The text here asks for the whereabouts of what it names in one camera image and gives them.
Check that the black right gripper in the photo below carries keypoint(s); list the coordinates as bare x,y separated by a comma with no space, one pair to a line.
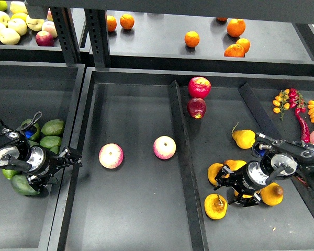
246,180

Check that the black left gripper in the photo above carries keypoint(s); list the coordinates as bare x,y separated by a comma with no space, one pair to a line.
43,164

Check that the yellow pear with stem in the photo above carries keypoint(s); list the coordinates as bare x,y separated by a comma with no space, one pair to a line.
215,206

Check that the dark green avocado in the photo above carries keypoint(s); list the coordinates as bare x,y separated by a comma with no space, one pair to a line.
21,186

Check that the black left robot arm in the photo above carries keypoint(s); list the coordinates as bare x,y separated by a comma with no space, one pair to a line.
15,147

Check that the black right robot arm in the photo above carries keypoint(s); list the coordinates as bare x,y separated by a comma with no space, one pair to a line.
276,160

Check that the yellow pear middle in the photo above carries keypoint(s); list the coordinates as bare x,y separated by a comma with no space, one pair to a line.
234,165

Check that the green avocado centre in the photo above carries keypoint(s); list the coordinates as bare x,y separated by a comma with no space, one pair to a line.
50,141

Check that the yellow pear brown spot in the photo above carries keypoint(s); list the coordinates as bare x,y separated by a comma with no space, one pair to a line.
212,172

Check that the yellow pear lower right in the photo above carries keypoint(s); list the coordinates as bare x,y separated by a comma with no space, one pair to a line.
272,195

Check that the yellow pear upper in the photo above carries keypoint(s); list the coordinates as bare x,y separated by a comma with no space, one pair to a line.
243,138

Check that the black centre divider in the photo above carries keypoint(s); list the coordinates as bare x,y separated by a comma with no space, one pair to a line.
189,182

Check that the pink apple left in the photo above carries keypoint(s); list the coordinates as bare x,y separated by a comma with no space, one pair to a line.
111,155

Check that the pink apple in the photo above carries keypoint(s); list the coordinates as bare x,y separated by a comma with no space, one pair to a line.
111,155
164,147

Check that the pink apple right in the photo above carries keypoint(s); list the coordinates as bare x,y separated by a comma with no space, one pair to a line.
164,147

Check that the red chili pepper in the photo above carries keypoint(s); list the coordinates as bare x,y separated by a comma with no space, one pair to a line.
305,134

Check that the dark red apple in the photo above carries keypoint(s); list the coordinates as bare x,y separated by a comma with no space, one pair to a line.
196,108

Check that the orange cherry tomato bunch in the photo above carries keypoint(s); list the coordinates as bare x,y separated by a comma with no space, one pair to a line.
281,103

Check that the red cherry tomato bunch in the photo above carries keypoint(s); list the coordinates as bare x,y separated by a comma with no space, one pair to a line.
296,100

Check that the bright red apple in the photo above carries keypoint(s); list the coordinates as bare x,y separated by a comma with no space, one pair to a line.
199,87

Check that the red apple on shelf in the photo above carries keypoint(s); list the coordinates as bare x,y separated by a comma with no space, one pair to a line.
45,39

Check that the orange front right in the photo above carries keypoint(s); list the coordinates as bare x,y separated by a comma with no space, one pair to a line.
234,50

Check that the pale yellow apple front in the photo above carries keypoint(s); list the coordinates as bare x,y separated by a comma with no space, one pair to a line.
9,36

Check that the orange small right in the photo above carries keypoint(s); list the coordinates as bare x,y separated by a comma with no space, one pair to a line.
245,43

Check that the pale yellow apple middle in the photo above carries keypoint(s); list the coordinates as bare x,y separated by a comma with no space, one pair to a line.
19,25

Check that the orange centre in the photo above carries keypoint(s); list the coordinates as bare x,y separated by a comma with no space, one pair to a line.
192,39

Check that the orange far left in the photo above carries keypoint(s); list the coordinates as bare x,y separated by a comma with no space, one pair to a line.
111,23

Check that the black shelf post left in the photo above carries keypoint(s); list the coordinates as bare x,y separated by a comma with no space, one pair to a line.
62,18

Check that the black shelf post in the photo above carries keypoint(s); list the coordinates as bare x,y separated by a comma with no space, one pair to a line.
62,18
96,21

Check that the black shelf post right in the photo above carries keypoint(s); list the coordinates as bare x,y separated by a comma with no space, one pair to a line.
96,21

